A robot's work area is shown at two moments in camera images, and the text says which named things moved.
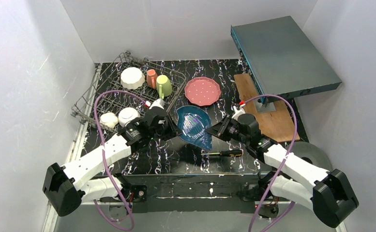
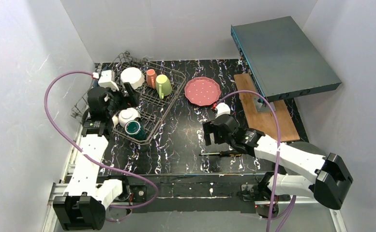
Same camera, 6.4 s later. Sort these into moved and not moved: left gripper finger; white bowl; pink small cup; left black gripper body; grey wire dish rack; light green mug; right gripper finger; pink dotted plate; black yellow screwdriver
Moved: right gripper finger; left black gripper body; left gripper finger
Not moved: black yellow screwdriver; grey wire dish rack; white bowl; light green mug; pink dotted plate; pink small cup
